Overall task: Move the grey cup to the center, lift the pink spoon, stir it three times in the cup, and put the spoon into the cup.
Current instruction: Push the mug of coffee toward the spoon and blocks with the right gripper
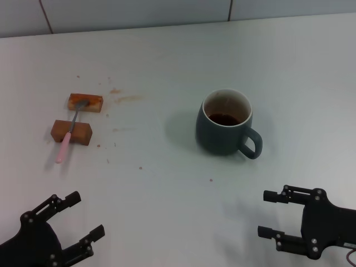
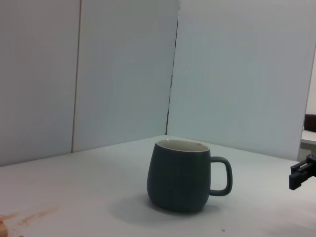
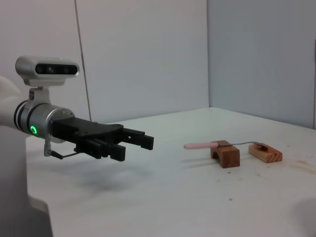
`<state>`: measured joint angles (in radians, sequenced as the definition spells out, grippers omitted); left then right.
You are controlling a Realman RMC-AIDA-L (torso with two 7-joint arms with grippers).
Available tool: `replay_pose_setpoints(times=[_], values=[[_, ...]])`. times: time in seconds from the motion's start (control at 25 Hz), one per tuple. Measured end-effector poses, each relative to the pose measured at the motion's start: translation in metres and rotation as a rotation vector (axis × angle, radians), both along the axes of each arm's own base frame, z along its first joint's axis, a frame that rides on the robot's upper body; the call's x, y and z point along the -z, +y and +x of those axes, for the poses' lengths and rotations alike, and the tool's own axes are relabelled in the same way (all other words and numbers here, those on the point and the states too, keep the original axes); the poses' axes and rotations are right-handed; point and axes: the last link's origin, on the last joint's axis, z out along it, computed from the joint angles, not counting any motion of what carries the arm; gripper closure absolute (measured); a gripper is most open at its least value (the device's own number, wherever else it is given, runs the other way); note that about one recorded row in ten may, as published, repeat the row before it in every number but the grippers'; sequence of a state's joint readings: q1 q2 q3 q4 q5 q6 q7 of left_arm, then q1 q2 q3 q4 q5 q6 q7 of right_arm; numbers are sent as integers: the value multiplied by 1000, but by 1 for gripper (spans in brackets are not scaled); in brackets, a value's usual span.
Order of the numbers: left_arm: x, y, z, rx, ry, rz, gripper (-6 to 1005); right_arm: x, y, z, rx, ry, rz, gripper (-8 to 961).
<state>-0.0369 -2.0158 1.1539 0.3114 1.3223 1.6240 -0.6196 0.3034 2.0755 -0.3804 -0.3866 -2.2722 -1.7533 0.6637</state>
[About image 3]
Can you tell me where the flat wooden block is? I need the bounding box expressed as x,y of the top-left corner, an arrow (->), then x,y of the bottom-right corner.
248,142 -> 283,163

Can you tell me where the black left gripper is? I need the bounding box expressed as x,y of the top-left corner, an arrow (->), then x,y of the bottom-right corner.
50,118 -> 155,163

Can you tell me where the arched wooden block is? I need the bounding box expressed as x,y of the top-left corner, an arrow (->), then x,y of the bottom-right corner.
209,140 -> 240,169

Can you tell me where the pink handled metal spoon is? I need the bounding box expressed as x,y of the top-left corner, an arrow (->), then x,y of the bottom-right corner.
184,140 -> 269,151

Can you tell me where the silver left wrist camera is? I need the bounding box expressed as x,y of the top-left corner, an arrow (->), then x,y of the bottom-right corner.
15,56 -> 80,107

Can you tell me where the left gripper cable with connector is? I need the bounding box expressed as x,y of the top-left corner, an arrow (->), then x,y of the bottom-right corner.
43,139 -> 86,160

